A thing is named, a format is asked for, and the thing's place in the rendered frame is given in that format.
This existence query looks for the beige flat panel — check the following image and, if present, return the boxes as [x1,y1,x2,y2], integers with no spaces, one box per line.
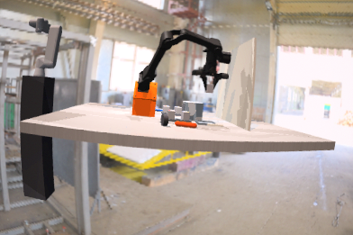
[215,38,257,131]

